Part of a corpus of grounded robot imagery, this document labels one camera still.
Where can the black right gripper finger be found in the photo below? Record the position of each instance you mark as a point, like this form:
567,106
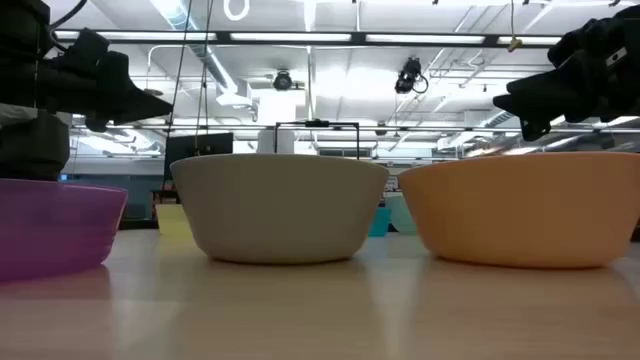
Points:
530,97
535,129

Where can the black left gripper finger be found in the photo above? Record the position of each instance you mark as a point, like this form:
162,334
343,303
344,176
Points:
96,124
145,105

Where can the orange plastic bowl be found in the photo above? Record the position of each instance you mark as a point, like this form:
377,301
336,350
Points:
525,210

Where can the purple translucent plastic bowl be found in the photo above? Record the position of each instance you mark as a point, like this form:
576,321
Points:
50,230

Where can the yellow plastic bowl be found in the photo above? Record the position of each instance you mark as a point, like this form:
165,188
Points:
172,220

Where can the beige plastic bowl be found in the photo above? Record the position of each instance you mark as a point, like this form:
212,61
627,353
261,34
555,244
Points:
280,210

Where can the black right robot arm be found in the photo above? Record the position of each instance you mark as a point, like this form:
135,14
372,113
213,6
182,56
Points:
627,65

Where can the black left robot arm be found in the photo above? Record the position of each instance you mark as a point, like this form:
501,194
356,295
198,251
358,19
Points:
20,55

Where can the yellow hanging tag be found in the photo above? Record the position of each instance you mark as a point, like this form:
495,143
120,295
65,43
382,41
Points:
514,44

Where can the black monitor screen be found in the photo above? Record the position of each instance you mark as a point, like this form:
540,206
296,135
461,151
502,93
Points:
200,146

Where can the black overhead light bar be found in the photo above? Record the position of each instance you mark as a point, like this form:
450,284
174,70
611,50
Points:
223,36

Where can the green plastic bowl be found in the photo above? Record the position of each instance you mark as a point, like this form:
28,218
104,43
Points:
403,215

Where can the black metal frame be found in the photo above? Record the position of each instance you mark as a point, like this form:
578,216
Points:
316,123

